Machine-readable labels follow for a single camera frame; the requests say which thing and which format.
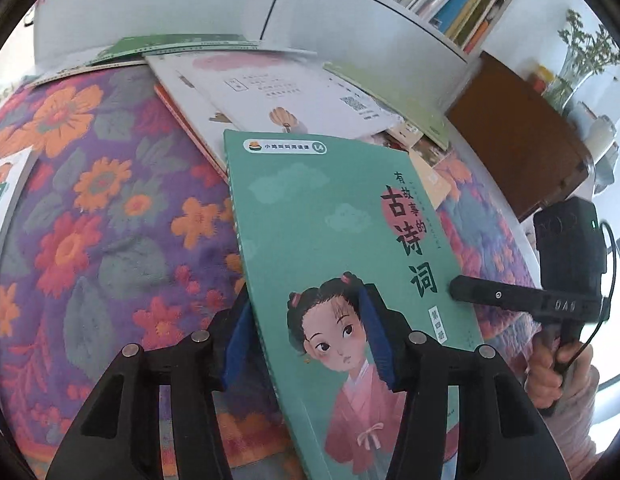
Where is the person's right forearm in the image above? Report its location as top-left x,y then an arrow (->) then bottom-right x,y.
540,355 -> 603,480

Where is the light green book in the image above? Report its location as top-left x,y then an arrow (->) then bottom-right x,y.
324,61 -> 453,151

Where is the dark green book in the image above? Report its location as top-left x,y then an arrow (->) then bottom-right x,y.
87,34 -> 258,67

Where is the glass vase with plant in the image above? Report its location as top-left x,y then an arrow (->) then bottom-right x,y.
542,7 -> 620,106

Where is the floral blanket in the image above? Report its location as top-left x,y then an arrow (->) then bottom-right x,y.
0,62 -> 546,480

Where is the person's right hand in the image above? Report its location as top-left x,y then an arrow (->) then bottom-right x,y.
522,332 -> 563,410

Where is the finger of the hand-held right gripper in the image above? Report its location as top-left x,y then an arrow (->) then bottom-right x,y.
449,274 -> 541,312

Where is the teal book with girl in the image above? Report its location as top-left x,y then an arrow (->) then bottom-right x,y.
222,129 -> 486,480

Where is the pale orange book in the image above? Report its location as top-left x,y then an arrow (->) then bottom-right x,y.
407,147 -> 453,206

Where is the white book with barcode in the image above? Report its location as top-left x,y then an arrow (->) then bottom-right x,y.
175,52 -> 406,143

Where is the white book with green lettering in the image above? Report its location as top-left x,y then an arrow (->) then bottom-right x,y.
0,147 -> 38,251

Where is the brown wooden cabinet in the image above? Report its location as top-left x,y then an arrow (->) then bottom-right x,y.
445,50 -> 591,223

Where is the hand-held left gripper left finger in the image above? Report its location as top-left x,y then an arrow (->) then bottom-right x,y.
45,280 -> 277,480

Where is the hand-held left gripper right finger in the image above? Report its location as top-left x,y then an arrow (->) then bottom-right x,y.
360,282 -> 573,480

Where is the beige book with red spine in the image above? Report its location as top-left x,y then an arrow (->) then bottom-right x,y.
145,55 -> 236,181

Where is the black cable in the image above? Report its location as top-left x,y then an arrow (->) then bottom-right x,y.
555,220 -> 617,376

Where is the white bookcase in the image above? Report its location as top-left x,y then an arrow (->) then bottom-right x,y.
32,0 -> 538,68

